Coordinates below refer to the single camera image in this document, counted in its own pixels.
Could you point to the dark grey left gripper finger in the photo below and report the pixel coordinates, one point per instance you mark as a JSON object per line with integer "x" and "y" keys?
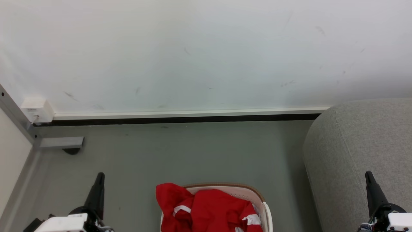
{"x": 96, "y": 193}

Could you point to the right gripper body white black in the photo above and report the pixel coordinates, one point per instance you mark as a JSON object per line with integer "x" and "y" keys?
{"x": 397, "y": 220}

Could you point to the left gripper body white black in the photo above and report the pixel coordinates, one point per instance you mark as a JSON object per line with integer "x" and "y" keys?
{"x": 64, "y": 223}

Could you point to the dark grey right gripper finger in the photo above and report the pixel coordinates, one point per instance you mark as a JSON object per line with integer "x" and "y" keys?
{"x": 373, "y": 193}

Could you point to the red garment with white stripes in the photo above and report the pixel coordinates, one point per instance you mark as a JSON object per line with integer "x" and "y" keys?
{"x": 209, "y": 209}

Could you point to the grey fabric sofa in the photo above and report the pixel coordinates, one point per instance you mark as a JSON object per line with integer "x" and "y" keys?
{"x": 351, "y": 145}

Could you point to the grey partition foot bar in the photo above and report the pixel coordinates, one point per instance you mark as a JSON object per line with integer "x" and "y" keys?
{"x": 62, "y": 142}

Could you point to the beige partition panel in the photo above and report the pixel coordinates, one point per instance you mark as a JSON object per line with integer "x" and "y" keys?
{"x": 11, "y": 154}

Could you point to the white perforated laundry basket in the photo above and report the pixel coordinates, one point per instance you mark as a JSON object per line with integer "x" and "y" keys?
{"x": 267, "y": 216}

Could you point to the white wall socket box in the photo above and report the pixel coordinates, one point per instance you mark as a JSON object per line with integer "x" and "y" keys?
{"x": 37, "y": 109}

